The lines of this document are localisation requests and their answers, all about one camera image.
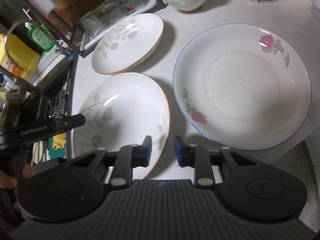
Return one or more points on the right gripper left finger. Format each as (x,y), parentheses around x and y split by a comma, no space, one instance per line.
(123,161)

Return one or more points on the large rose pattern plate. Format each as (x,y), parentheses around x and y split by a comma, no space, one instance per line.
(242,86)

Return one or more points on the leaf pattern plate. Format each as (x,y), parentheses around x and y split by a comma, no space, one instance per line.
(122,111)
(127,44)

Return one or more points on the yellow cloth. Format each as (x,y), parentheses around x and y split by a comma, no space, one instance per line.
(59,141)

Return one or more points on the green soap bottle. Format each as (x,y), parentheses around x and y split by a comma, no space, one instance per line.
(39,37)

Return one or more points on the person's left hand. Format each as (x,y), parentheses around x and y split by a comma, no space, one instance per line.
(10,185)

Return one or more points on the chrome faucet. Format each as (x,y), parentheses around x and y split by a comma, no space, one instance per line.
(45,31)

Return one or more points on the yellow detergent jug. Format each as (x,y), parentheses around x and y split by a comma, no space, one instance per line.
(26,58)

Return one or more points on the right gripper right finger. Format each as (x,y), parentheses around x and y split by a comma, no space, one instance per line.
(201,159)

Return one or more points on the white bowl under colander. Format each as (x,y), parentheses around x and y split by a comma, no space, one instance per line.
(186,5)

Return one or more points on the black metal dish rack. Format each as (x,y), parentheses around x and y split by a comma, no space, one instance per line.
(59,27)

